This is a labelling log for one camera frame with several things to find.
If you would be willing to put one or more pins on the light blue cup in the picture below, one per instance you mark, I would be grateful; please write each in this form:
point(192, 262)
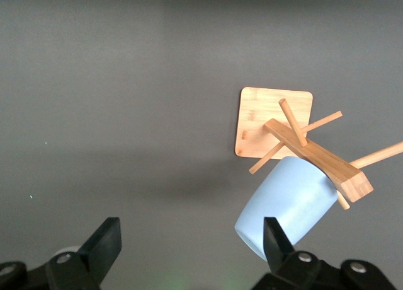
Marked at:
point(283, 195)

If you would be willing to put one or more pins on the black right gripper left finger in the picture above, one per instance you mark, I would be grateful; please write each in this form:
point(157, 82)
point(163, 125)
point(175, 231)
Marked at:
point(104, 246)

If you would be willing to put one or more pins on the wooden mug tree stand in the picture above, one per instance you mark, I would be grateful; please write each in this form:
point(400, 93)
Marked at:
point(252, 113)

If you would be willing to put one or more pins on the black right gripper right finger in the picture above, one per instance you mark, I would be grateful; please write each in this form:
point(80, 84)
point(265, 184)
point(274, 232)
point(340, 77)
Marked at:
point(277, 249)

